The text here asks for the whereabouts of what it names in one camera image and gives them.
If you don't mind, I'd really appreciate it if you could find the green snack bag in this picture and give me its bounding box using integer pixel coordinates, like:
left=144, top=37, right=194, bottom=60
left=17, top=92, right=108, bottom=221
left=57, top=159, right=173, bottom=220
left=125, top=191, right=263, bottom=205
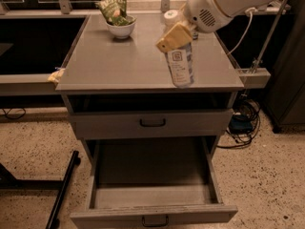
left=95, top=0, right=135, bottom=26

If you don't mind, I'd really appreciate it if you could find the grey metal rail beam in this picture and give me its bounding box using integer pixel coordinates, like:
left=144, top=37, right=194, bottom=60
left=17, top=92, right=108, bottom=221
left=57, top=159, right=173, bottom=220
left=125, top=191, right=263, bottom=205
left=0, top=73, right=58, bottom=96

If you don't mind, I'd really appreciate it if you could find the black drawer handle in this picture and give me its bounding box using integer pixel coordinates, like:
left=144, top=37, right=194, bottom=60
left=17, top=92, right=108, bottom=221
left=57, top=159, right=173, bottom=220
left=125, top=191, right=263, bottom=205
left=141, top=216, right=169, bottom=228
left=139, top=118, right=166, bottom=128

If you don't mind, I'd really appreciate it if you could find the black floor stand bar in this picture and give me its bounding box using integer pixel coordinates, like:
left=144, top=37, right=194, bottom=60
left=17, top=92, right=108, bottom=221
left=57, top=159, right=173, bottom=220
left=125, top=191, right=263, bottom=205
left=46, top=151, right=81, bottom=229

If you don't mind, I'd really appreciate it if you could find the white power cable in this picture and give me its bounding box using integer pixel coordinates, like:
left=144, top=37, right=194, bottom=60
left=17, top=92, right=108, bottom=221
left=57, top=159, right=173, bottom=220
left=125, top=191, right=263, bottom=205
left=226, top=7, right=257, bottom=56

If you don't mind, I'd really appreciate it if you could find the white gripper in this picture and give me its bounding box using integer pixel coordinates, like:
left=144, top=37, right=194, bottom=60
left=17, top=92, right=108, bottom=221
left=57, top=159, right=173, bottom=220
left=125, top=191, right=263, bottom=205
left=156, top=0, right=233, bottom=53

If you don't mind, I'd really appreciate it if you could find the silver drink can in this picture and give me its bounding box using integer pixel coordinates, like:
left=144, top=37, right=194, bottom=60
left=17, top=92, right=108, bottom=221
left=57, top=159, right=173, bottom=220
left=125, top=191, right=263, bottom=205
left=192, top=31, right=199, bottom=40

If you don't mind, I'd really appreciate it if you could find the black cable bundle on floor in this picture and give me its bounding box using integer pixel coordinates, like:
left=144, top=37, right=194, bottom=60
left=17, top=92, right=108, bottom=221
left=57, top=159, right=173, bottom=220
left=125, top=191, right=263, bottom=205
left=216, top=98, right=261, bottom=150

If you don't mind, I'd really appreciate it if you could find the closed grey top drawer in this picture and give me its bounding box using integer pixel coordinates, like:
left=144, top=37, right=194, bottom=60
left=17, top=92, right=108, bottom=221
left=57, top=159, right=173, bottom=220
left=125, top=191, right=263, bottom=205
left=69, top=109, right=233, bottom=140

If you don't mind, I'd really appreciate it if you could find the white ceramic bowl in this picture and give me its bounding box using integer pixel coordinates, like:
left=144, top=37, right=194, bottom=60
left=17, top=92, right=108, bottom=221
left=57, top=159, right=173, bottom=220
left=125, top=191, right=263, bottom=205
left=106, top=16, right=136, bottom=39

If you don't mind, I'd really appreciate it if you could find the black cable loop left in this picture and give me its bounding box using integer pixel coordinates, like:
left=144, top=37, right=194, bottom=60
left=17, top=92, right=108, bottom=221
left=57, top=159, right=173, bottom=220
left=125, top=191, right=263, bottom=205
left=1, top=108, right=27, bottom=120

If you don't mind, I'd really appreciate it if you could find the black middle drawer handle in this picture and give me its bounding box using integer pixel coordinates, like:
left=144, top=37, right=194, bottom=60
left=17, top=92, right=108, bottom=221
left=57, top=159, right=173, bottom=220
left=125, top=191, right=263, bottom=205
left=141, top=216, right=169, bottom=228

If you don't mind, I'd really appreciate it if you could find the open grey middle drawer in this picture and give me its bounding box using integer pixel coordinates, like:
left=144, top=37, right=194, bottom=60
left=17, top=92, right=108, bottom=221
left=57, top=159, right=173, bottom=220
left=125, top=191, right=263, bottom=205
left=71, top=137, right=237, bottom=229

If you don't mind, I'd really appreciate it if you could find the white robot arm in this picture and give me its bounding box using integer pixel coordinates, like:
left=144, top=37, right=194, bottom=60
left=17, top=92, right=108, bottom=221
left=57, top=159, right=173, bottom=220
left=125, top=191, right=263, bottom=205
left=156, top=0, right=274, bottom=52

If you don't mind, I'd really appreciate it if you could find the yellow tape scrap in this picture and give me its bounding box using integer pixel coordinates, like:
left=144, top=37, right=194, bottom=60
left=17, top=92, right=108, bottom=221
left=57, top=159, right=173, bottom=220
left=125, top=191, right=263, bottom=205
left=48, top=69, right=65, bottom=84

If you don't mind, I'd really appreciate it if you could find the grey drawer cabinet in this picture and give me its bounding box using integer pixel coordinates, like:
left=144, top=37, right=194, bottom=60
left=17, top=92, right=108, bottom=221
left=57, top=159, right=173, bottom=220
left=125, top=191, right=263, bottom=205
left=55, top=12, right=245, bottom=229

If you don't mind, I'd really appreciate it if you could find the black top drawer handle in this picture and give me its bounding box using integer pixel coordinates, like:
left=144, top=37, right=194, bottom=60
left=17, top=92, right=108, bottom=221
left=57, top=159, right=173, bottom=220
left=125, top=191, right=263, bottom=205
left=139, top=118, right=166, bottom=128

